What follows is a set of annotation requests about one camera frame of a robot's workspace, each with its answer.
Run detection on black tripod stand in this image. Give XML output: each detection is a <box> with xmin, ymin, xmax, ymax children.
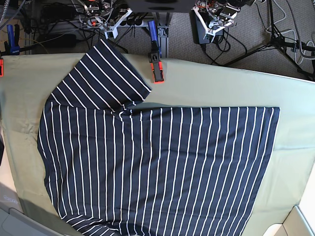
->
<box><xmin>223</xmin><ymin>0</ymin><xmax>315</xmax><ymax>82</ymax></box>

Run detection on navy white striped T-shirt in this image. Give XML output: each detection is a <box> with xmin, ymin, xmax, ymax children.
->
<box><xmin>37</xmin><ymin>40</ymin><xmax>280</xmax><ymax>236</ymax></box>

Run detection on blue orange centre clamp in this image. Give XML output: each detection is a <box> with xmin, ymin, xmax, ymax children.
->
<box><xmin>148</xmin><ymin>20</ymin><xmax>164</xmax><ymax>84</ymax></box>

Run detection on white power strip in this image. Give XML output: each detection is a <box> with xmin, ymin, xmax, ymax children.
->
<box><xmin>84</xmin><ymin>16</ymin><xmax>147</xmax><ymax>29</ymax></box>

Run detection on black power adapter left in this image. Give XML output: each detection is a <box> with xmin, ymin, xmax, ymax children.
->
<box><xmin>189</xmin><ymin>11</ymin><xmax>224</xmax><ymax>45</ymax></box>

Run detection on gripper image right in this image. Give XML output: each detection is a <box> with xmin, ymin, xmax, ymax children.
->
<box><xmin>192</xmin><ymin>6</ymin><xmax>237</xmax><ymax>36</ymax></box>

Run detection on green table cloth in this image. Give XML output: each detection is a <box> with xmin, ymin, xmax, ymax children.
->
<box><xmin>0</xmin><ymin>54</ymin><xmax>315</xmax><ymax>236</ymax></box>

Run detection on black box under table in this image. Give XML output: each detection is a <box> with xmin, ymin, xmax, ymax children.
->
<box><xmin>126</xmin><ymin>0</ymin><xmax>196</xmax><ymax>13</ymax></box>

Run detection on grey plastic bin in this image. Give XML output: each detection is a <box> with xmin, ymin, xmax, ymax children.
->
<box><xmin>0</xmin><ymin>208</ymin><xmax>61</xmax><ymax>236</ymax></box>

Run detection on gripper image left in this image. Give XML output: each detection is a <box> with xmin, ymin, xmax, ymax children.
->
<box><xmin>100</xmin><ymin>8</ymin><xmax>132</xmax><ymax>39</ymax></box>

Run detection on blue orange clamp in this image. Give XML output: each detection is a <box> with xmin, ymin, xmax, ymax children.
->
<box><xmin>0</xmin><ymin>24</ymin><xmax>20</xmax><ymax>77</ymax></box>
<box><xmin>148</xmin><ymin>20</ymin><xmax>164</xmax><ymax>84</ymax></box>

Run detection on blue orange left clamp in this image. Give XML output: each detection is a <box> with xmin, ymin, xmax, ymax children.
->
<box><xmin>0</xmin><ymin>24</ymin><xmax>20</xmax><ymax>77</ymax></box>

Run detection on aluminium frame post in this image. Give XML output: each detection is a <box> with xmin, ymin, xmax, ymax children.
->
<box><xmin>152</xmin><ymin>12</ymin><xmax>173</xmax><ymax>58</ymax></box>

